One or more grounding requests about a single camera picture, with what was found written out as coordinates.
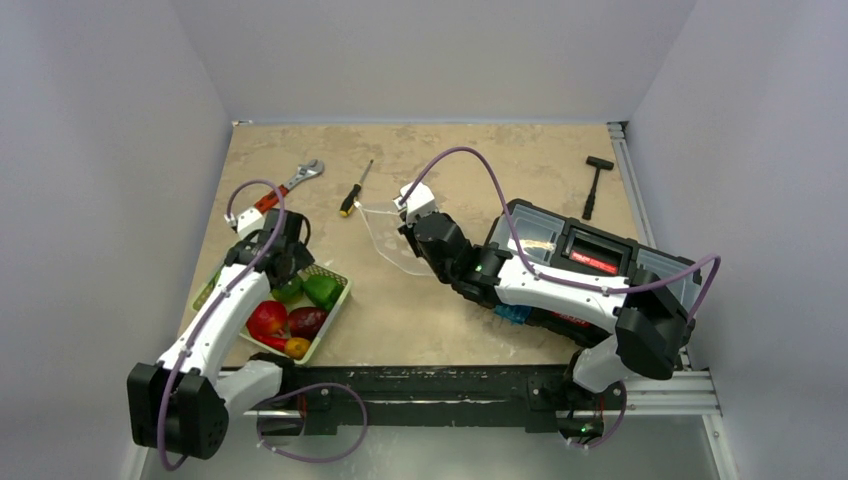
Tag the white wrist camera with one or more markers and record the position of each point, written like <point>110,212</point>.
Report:
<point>249,221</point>
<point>415,203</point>

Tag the black tool box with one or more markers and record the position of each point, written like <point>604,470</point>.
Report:
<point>565,243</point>

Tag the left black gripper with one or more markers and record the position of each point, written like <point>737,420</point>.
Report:
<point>302,260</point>

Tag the red apple toy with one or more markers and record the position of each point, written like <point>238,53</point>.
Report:
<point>268,319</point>

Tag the green bell pepper toy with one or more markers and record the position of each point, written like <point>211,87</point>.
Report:
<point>323,291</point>

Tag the dark red fruit toy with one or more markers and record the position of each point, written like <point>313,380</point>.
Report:
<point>306,322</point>

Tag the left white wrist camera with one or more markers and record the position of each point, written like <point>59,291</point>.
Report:
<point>249,221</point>

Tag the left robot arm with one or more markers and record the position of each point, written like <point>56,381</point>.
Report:
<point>178,404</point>

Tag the black hammer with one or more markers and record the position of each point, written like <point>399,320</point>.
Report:
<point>599,165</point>

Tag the yellow black screwdriver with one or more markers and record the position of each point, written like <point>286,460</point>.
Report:
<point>348,203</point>

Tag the clear zip top bag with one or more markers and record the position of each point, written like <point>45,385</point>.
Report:
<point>382,220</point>

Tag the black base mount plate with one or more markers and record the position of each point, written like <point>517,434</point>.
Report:
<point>535,398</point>

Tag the orange small fruit toy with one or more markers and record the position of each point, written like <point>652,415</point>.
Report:
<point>296,348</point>

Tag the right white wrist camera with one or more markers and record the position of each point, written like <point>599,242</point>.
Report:
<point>415,203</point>

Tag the green plastic basket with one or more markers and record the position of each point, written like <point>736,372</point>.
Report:
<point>316,344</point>

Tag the green lime toy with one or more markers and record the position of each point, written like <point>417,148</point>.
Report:
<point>290,293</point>

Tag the red chili pepper toy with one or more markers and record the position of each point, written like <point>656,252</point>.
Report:
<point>271,341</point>

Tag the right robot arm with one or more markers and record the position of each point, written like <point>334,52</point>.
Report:
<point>623,328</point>

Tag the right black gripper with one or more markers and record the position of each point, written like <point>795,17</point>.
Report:
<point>411,229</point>

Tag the red handled adjustable wrench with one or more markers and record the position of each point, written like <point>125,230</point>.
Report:
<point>306,171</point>

